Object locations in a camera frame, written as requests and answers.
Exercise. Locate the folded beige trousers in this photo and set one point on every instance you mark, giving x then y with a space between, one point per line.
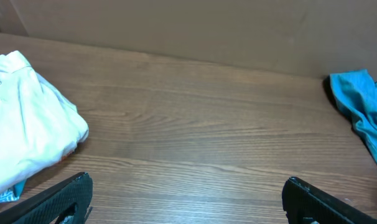
39 127

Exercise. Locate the light blue denim jeans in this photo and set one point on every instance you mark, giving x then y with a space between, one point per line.
355 94

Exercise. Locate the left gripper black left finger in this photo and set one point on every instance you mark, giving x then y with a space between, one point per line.
66 202

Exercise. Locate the light blue patterned folded cloth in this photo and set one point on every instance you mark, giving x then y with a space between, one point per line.
12 194

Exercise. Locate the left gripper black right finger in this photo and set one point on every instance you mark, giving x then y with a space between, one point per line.
304 203

